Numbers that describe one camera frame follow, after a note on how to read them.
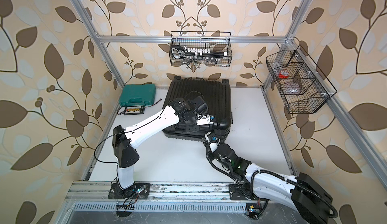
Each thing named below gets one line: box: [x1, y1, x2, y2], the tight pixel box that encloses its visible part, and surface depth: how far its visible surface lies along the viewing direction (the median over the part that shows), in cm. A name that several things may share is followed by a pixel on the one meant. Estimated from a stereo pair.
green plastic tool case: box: [118, 84, 157, 107], surface depth 112 cm
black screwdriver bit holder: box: [123, 105, 146, 116], surface depth 107 cm
